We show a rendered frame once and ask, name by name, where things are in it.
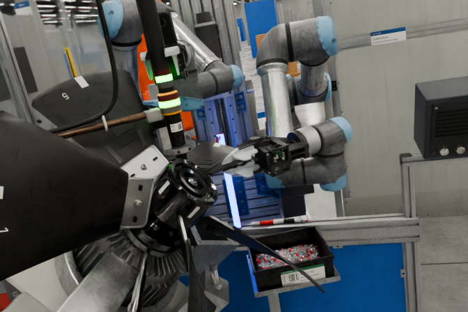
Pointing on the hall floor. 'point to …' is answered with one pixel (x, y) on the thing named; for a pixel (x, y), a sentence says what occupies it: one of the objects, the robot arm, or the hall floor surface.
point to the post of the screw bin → (274, 303)
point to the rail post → (414, 276)
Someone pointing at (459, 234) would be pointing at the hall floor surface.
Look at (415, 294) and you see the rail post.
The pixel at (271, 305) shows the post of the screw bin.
